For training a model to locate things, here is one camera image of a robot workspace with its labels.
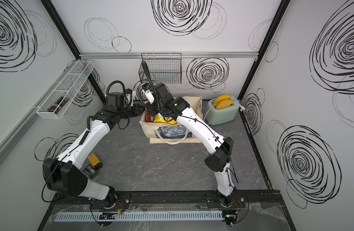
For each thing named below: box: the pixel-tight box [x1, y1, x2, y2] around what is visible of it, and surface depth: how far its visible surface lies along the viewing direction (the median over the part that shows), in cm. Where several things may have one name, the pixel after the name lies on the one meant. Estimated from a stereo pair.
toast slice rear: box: [213, 94, 231, 105], surface depth 95 cm
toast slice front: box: [214, 99, 234, 110], surface depth 93 cm
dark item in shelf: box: [47, 95, 70, 115], surface depth 69 cm
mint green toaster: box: [205, 95, 240, 125], surface depth 99 cm
